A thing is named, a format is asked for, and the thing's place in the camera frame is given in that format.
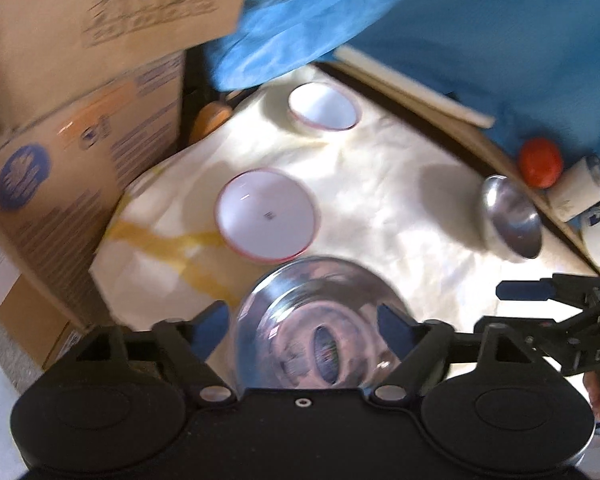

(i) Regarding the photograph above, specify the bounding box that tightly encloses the steel plate with sticker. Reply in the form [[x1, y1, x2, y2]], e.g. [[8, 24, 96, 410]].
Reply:
[[232, 257, 412, 390]]

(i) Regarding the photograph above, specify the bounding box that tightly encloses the upper cardboard box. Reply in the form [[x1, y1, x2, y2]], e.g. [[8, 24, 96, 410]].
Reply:
[[0, 0, 244, 130]]

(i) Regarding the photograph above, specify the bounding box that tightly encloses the wooden shelf ledge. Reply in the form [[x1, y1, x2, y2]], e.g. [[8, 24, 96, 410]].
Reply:
[[315, 62, 600, 276]]

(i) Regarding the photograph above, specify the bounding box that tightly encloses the small steel bowl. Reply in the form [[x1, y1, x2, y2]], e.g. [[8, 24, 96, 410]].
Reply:
[[477, 174, 543, 262]]

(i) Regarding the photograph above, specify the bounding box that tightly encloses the white red-rimmed bowl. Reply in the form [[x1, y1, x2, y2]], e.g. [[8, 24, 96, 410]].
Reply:
[[287, 81, 362, 138], [214, 168, 321, 263]]

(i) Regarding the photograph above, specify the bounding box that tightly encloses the Vinda cardboard box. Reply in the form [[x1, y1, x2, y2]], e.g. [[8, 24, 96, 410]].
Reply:
[[0, 53, 185, 368]]

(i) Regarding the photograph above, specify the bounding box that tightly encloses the cream paper table cover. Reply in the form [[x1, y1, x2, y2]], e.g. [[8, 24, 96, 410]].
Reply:
[[91, 67, 590, 332]]

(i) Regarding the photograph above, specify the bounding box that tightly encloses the orange wooden knob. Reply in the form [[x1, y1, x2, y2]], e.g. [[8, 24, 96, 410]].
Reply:
[[187, 101, 233, 145]]

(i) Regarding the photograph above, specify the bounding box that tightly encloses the blue garment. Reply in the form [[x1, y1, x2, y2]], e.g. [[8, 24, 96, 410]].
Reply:
[[204, 0, 600, 162]]

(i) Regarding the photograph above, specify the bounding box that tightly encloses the red tomato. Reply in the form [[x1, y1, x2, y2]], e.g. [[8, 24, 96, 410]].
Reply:
[[517, 138, 564, 190]]

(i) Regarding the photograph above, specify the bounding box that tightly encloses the white foam stick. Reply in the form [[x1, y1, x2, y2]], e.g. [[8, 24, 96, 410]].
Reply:
[[334, 44, 495, 129]]

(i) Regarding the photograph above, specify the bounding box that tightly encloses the white thermos cup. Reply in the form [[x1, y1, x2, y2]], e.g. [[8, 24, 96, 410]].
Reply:
[[546, 155, 600, 222]]

